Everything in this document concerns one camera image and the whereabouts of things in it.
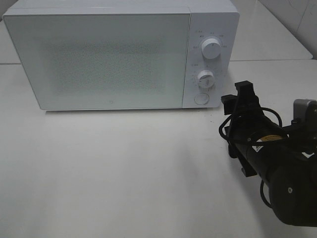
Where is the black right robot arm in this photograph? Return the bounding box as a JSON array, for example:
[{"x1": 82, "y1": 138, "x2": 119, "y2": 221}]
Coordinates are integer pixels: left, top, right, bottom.
[{"x1": 219, "y1": 81, "x2": 317, "y2": 227}]

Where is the white microwave oven body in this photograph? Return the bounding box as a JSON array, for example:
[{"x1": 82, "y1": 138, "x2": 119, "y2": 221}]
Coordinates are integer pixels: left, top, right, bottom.
[{"x1": 2, "y1": 0, "x2": 240, "y2": 111}]

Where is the white microwave door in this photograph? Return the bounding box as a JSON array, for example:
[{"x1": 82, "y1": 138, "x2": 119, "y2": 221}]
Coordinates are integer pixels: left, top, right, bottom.
[{"x1": 4, "y1": 14, "x2": 190, "y2": 111}]

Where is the round white door button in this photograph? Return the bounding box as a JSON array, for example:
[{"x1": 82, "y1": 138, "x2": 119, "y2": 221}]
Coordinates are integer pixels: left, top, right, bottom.
[{"x1": 194, "y1": 93, "x2": 210, "y2": 105}]

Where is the white microwave knob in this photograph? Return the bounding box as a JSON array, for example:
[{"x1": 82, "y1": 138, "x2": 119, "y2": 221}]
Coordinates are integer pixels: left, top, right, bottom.
[
  {"x1": 201, "y1": 37, "x2": 222, "y2": 60},
  {"x1": 197, "y1": 70, "x2": 215, "y2": 89}
]

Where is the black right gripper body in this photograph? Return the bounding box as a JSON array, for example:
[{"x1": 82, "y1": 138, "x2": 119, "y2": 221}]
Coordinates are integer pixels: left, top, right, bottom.
[{"x1": 225, "y1": 106, "x2": 280, "y2": 164}]

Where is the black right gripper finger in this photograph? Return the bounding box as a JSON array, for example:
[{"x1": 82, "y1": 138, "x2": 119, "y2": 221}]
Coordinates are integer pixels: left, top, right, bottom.
[
  {"x1": 240, "y1": 159, "x2": 257, "y2": 177},
  {"x1": 221, "y1": 81, "x2": 259, "y2": 115}
]

